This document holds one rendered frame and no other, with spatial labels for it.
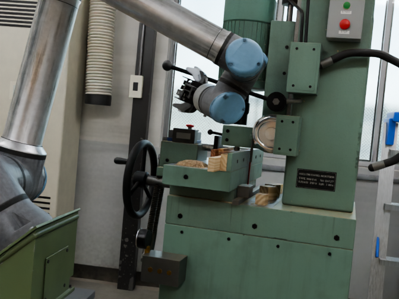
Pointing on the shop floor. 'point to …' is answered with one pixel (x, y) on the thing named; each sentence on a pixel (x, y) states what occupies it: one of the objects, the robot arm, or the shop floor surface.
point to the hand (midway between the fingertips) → (188, 89)
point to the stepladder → (383, 210)
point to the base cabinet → (255, 267)
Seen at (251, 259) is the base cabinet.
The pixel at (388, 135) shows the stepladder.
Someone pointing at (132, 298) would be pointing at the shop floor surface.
